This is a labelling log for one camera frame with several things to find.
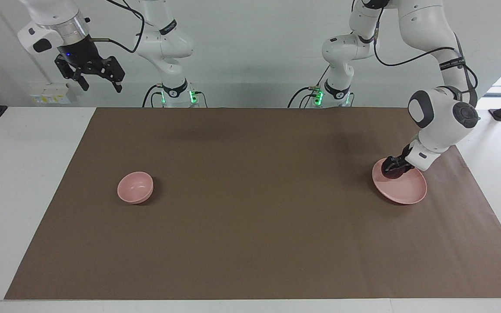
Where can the white wall socket box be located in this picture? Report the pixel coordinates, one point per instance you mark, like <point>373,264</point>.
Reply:
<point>50,93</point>

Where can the pink plate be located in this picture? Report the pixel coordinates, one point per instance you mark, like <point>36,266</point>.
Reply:
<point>407,191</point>

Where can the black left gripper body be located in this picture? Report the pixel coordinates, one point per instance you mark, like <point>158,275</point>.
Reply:
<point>400,161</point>

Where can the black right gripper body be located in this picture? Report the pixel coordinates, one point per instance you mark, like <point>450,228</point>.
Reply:
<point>81,50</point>

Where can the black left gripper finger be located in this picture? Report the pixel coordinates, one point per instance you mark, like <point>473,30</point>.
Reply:
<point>387,167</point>
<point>407,171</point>

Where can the pink bowl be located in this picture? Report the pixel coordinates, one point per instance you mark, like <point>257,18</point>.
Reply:
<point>134,189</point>

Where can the dark red apple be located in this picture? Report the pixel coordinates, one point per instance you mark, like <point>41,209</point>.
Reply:
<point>396,175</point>

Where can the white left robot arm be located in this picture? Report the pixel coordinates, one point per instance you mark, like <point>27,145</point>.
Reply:
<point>424,30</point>

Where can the brown paper table mat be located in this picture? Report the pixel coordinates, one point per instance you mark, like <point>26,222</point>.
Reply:
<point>250,208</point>

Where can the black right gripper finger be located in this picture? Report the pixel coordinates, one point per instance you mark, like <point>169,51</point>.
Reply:
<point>73,71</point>
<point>115,69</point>

